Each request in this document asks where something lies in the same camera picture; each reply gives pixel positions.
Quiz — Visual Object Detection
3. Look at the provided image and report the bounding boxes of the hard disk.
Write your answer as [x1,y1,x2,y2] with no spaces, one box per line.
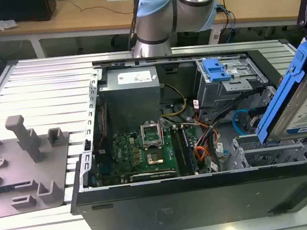
[246,35,307,146]

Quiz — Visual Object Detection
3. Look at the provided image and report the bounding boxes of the grey metal disk bay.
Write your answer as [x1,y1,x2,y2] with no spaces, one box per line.
[221,127,307,172]

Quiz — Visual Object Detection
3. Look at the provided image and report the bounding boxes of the blue plastic drive latch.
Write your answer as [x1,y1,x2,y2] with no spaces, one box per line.
[202,56,233,84]

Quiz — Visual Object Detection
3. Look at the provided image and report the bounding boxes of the grey metal drive cage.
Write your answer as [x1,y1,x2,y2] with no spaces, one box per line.
[193,52,270,118]

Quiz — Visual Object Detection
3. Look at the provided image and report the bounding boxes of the metal socket cover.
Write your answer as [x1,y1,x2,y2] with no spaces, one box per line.
[139,121,164,150]

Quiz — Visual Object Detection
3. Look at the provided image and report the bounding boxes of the grey power supply unit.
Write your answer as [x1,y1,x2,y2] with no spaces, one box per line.
[96,65,164,136]

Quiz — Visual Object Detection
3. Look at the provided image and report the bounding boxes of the CPU socket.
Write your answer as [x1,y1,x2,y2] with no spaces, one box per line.
[145,146,167,167]

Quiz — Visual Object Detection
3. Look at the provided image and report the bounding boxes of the wooden desk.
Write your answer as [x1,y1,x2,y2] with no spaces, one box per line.
[0,0,307,57]

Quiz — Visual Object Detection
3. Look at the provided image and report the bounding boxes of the black expansion card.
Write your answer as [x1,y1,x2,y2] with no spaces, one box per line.
[129,169,178,182]

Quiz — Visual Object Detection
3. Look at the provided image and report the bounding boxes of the green motherboard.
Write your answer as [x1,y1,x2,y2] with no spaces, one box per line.
[91,122,212,187]

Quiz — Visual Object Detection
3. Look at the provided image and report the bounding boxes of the black PC case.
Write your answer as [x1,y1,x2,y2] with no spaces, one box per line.
[54,38,307,230]

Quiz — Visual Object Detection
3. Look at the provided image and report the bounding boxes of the black box on desk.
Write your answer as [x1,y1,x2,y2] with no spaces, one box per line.
[0,0,58,27]

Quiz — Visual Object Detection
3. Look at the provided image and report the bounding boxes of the crumpled white paper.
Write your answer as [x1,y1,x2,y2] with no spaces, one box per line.
[0,13,19,32]

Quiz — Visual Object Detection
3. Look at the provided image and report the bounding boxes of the grey parts rack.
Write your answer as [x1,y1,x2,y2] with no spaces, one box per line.
[0,109,79,220]

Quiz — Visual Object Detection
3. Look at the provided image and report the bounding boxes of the dark RAM stick in rack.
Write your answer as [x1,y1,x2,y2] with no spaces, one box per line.
[0,182,32,192]

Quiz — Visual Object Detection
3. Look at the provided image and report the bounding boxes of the blue hanging cables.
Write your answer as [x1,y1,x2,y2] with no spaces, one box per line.
[220,2,238,42]

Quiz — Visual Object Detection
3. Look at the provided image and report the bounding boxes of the blue disk wire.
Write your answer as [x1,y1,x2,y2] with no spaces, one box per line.
[231,108,258,138]

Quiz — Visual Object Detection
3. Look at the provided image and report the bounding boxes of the yellow and black power cable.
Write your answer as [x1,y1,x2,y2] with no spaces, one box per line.
[157,81,189,118]

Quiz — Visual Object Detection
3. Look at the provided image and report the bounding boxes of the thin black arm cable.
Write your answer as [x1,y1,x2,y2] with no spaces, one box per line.
[125,0,151,52]

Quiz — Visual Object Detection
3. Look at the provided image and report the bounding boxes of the orange wire bundle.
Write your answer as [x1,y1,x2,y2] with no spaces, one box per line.
[191,113,225,169]

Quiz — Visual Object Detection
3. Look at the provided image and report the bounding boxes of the thin red wire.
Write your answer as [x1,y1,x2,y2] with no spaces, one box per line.
[97,100,112,153]

